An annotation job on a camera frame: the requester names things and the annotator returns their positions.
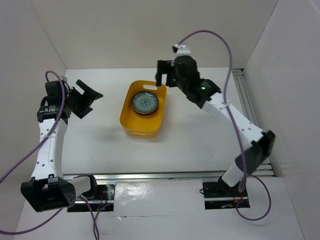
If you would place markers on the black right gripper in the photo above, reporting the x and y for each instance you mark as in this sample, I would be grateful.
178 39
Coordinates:
164 67

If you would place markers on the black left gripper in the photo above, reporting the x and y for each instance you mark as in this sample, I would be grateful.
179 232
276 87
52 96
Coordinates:
86 101

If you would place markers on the blue patterned plate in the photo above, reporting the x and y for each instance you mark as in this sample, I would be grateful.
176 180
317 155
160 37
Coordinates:
145 101

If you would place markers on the black plate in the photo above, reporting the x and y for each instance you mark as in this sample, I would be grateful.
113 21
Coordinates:
144 114

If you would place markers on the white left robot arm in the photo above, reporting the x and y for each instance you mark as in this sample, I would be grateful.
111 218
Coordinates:
47 189

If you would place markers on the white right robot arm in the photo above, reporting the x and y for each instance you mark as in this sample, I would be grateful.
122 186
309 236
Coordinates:
255 144

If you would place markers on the yellow plastic bin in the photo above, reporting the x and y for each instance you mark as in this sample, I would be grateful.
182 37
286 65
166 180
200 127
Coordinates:
139 126

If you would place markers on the aluminium rail front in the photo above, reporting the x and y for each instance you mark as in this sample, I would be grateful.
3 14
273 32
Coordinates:
159 176

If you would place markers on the aluminium rail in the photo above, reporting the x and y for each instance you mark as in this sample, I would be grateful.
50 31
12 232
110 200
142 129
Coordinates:
159 176
265 169

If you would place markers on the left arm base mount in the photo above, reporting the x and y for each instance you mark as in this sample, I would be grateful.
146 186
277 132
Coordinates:
98 195

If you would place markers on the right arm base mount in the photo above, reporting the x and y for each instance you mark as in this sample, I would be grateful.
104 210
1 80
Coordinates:
218 196

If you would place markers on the aluminium rail right side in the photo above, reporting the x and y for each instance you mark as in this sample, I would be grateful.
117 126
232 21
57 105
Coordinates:
265 169

